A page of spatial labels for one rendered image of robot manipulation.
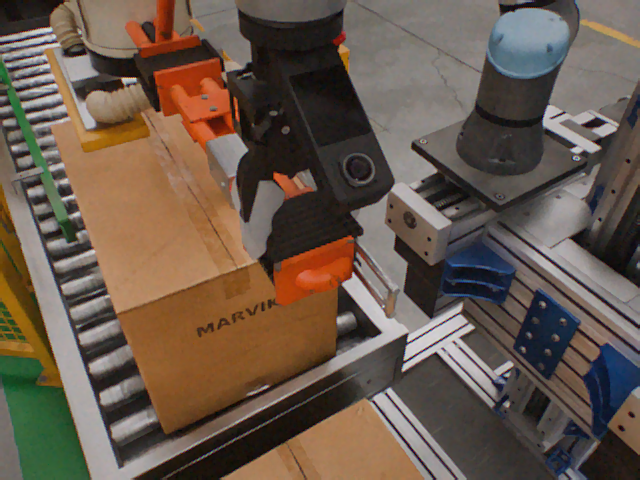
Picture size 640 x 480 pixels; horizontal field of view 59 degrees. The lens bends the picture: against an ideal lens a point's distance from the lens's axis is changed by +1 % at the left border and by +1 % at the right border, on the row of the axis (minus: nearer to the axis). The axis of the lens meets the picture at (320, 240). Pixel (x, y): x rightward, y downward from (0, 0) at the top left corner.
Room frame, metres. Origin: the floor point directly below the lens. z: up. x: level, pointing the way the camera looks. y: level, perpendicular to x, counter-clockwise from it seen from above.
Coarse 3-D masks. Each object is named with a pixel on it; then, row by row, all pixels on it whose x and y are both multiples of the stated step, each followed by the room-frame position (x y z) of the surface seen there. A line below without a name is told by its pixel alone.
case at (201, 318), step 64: (64, 128) 1.05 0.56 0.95; (128, 192) 0.83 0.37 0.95; (192, 192) 0.83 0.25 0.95; (128, 256) 0.66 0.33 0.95; (192, 256) 0.66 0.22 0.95; (128, 320) 0.54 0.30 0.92; (192, 320) 0.59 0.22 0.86; (256, 320) 0.64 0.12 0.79; (320, 320) 0.71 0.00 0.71; (192, 384) 0.57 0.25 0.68; (256, 384) 0.63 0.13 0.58
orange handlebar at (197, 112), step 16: (128, 32) 0.79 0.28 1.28; (144, 32) 0.78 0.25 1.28; (176, 32) 0.78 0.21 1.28; (208, 80) 0.64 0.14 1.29; (176, 96) 0.60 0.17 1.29; (208, 96) 0.59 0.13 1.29; (224, 96) 0.59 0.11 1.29; (192, 112) 0.55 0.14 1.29; (208, 112) 0.55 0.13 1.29; (224, 112) 0.56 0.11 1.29; (192, 128) 0.54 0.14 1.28; (208, 128) 0.53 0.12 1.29; (224, 128) 0.56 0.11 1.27; (288, 192) 0.42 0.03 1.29; (304, 272) 0.31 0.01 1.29; (320, 272) 0.31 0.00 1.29; (336, 272) 0.32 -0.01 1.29; (304, 288) 0.30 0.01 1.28; (320, 288) 0.30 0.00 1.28
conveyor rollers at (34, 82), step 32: (32, 32) 2.43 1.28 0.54; (32, 64) 2.16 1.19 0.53; (0, 96) 1.87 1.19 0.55; (32, 96) 1.91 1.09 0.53; (32, 128) 1.66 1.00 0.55; (32, 160) 1.48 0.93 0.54; (32, 192) 1.32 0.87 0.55; (64, 192) 1.35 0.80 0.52; (64, 288) 0.93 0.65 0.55; (96, 288) 0.95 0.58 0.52; (352, 320) 0.83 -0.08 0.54; (128, 352) 0.74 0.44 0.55; (128, 384) 0.65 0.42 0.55; (128, 416) 0.58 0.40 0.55
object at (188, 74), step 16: (144, 48) 0.69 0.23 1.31; (160, 48) 0.69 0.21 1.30; (176, 48) 0.70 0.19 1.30; (192, 48) 0.71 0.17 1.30; (208, 48) 0.69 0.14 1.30; (144, 64) 0.65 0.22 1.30; (160, 64) 0.66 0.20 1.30; (176, 64) 0.66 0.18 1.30; (192, 64) 0.64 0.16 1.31; (208, 64) 0.64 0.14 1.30; (224, 64) 0.66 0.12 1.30; (144, 80) 0.67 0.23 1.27; (160, 80) 0.62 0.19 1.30; (176, 80) 0.62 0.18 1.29; (192, 80) 0.63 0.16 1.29; (224, 80) 0.67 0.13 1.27; (160, 96) 0.61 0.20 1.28; (192, 96) 0.63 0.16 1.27; (176, 112) 0.62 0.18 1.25
